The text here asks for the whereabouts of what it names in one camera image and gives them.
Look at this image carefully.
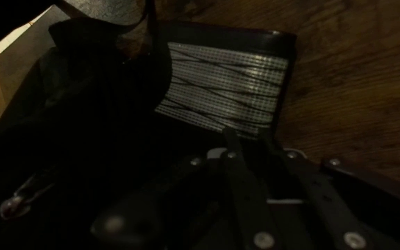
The black wallet silver woven panel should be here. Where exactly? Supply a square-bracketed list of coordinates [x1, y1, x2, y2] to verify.
[153, 20, 299, 142]

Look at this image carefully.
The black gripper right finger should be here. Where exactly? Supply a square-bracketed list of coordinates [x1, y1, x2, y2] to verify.
[260, 134, 400, 250]

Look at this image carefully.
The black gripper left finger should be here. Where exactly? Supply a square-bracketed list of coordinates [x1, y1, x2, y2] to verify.
[91, 127, 281, 250]

